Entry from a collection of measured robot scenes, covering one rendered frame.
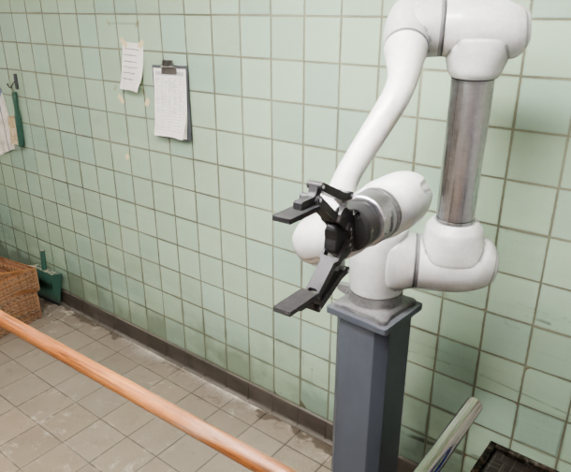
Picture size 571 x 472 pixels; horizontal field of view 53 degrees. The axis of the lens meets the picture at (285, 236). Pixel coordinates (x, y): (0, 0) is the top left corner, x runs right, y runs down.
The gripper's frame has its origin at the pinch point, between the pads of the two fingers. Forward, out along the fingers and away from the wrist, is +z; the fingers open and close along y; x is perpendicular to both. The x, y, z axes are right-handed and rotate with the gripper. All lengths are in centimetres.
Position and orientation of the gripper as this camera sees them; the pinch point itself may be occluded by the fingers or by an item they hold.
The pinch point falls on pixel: (285, 264)
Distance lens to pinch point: 77.2
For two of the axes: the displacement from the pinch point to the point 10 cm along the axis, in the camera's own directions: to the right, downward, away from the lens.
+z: -5.9, 3.0, -7.5
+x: -8.0, -2.2, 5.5
